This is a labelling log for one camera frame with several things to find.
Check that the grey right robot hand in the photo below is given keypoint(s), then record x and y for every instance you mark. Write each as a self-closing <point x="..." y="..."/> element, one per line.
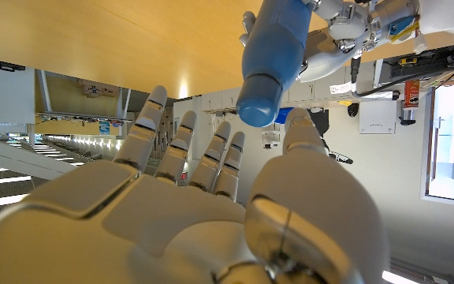
<point x="172" y="229"/>

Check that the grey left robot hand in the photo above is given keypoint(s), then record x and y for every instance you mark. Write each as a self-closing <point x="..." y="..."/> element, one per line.
<point x="325" y="55"/>

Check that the blue metal bottle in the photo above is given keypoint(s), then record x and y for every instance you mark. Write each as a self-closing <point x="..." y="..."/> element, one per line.
<point x="276" y="43"/>

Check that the blue bottle cap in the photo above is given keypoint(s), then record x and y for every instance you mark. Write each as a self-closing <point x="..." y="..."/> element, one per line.
<point x="258" y="102"/>

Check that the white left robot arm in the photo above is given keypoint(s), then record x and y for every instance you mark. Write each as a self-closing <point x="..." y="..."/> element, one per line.
<point x="447" y="16"/>

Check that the long white cabinet row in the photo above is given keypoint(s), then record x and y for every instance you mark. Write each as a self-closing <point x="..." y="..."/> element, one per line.
<point x="302" y="92"/>

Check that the glass window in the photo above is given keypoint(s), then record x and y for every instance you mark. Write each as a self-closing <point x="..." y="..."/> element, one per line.
<point x="453" y="146"/>

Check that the white wall box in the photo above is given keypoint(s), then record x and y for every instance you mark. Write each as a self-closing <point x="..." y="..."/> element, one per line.
<point x="377" y="117"/>

